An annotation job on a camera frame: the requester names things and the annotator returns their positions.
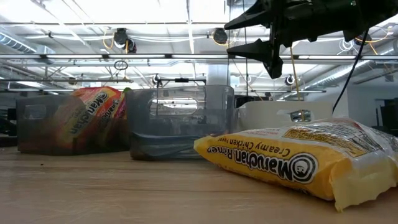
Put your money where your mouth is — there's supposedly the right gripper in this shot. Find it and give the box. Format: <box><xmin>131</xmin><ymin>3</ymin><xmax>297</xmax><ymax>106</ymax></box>
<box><xmin>223</xmin><ymin>0</ymin><xmax>368</xmax><ymax>80</ymax></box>

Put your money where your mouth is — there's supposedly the yellow ramen noodle packet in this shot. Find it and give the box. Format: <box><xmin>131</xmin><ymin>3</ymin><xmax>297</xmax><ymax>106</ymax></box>
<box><xmin>193</xmin><ymin>117</ymin><xmax>398</xmax><ymax>213</ymax></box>

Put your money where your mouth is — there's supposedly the green red ramen packet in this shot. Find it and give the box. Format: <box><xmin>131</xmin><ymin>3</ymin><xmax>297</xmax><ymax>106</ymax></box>
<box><xmin>54</xmin><ymin>86</ymin><xmax>131</xmax><ymax>153</ymax></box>

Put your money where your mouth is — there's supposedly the white building column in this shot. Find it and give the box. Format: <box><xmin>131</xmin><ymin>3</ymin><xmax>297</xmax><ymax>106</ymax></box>
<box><xmin>206</xmin><ymin>63</ymin><xmax>231</xmax><ymax>87</ymax></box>

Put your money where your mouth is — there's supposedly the white plastic bin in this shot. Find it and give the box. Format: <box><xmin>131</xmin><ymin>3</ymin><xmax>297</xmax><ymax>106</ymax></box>
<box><xmin>234</xmin><ymin>100</ymin><xmax>334</xmax><ymax>131</ymax></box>

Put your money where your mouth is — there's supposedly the long ceiling light bar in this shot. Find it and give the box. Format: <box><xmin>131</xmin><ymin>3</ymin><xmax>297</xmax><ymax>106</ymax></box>
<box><xmin>0</xmin><ymin>53</ymin><xmax>398</xmax><ymax>60</ymax></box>

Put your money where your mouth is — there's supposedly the grey translucent plastic bin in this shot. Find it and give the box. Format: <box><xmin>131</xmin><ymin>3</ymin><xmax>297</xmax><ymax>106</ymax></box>
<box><xmin>126</xmin><ymin>84</ymin><xmax>236</xmax><ymax>161</ymax></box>
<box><xmin>16</xmin><ymin>93</ymin><xmax>131</xmax><ymax>156</ymax></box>

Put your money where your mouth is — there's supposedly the black monitor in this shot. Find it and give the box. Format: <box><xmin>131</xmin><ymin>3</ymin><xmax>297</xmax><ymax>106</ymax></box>
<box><xmin>6</xmin><ymin>107</ymin><xmax>18</xmax><ymax>122</ymax></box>
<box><xmin>379</xmin><ymin>98</ymin><xmax>398</xmax><ymax>135</ymax></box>

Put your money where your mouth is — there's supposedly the black ceiling cord reel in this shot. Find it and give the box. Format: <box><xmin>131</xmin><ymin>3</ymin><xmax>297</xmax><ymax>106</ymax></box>
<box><xmin>113</xmin><ymin>27</ymin><xmax>138</xmax><ymax>54</ymax></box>
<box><xmin>212</xmin><ymin>27</ymin><xmax>229</xmax><ymax>46</ymax></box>
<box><xmin>354</xmin><ymin>30</ymin><xmax>373</xmax><ymax>47</ymax></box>

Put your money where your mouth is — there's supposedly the black hanging cable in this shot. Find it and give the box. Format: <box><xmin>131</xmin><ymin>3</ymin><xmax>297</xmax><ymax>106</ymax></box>
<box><xmin>242</xmin><ymin>27</ymin><xmax>249</xmax><ymax>97</ymax></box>
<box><xmin>225</xmin><ymin>0</ymin><xmax>233</xmax><ymax>86</ymax></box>

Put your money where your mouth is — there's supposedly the black metal stand frame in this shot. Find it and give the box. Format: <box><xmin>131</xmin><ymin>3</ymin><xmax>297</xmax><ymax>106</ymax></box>
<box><xmin>156</xmin><ymin>77</ymin><xmax>208</xmax><ymax>90</ymax></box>

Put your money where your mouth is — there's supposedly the grey ventilation duct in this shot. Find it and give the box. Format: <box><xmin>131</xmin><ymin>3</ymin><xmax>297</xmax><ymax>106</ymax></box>
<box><xmin>0</xmin><ymin>32</ymin><xmax>38</xmax><ymax>54</ymax></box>
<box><xmin>303</xmin><ymin>60</ymin><xmax>398</xmax><ymax>91</ymax></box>

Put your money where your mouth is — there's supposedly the thin black cable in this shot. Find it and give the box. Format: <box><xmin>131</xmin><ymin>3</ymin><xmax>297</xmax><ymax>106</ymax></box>
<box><xmin>331</xmin><ymin>29</ymin><xmax>371</xmax><ymax>115</ymax></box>

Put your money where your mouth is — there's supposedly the hanging black ring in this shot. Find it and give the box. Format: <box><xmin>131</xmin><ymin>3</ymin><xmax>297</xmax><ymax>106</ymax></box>
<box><xmin>113</xmin><ymin>59</ymin><xmax>129</xmax><ymax>71</ymax></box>

